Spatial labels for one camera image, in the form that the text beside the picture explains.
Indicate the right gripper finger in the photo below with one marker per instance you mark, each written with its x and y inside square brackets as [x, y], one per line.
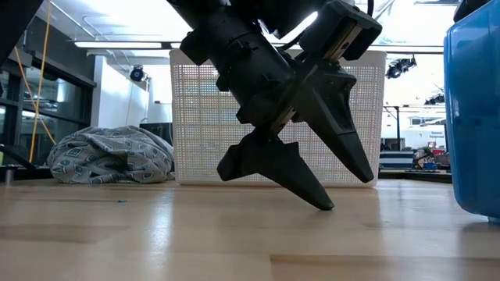
[466, 8]

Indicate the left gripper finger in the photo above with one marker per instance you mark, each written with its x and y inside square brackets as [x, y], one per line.
[332, 109]
[273, 164]

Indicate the blue first aid kit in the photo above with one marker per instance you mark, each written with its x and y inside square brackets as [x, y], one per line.
[476, 117]

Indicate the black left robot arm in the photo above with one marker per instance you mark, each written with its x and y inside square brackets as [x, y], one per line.
[254, 11]

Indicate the white perforated plastic basket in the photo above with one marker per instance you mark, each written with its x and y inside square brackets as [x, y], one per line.
[203, 117]

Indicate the black pipe stand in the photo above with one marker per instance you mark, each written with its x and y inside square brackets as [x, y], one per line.
[398, 129]

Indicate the black stage light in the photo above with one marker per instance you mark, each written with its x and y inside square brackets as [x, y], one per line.
[434, 99]
[400, 67]

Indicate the dark rectangular panel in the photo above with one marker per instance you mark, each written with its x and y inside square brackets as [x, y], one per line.
[156, 130]

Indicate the long ceiling light bar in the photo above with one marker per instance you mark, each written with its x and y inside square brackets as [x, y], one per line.
[117, 45]

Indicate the tiny blue scrap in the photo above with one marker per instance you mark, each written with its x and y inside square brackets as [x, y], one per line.
[122, 201]

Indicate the grey patterned cloth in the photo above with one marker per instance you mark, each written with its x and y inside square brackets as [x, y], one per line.
[109, 156]

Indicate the black framed glass partition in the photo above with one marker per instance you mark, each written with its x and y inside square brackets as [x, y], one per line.
[58, 101]

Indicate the round black ceiling camera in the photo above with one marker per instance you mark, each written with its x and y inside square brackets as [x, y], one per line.
[137, 73]

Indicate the black aluminium rig frame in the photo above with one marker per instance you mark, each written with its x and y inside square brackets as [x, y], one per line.
[23, 172]

